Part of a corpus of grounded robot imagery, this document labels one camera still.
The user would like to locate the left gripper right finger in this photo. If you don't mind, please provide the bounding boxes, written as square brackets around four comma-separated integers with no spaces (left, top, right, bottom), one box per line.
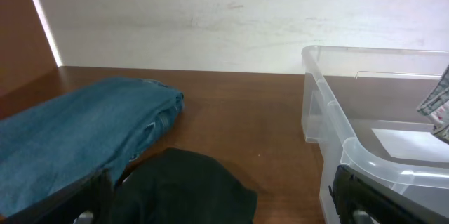
[328,164,427,224]

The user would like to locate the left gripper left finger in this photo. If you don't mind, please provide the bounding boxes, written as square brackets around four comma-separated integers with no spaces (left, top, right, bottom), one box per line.
[1,169,113,224]

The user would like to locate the light blue jeans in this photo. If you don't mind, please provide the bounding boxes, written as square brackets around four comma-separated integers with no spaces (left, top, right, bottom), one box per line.
[417,67,448,143]

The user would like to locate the folded dark blue jeans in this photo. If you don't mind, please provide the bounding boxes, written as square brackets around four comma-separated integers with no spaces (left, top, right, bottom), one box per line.
[1,77,184,216]

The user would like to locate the white label in bin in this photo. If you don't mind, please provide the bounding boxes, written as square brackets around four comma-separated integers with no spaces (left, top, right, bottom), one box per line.
[372,129,448,163]

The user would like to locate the black crumpled garment left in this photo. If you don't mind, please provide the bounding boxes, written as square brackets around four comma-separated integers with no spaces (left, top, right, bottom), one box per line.
[98,148,257,224]

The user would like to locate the clear plastic storage bin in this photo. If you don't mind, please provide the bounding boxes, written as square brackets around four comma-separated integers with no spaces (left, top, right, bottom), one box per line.
[302,46,448,223]

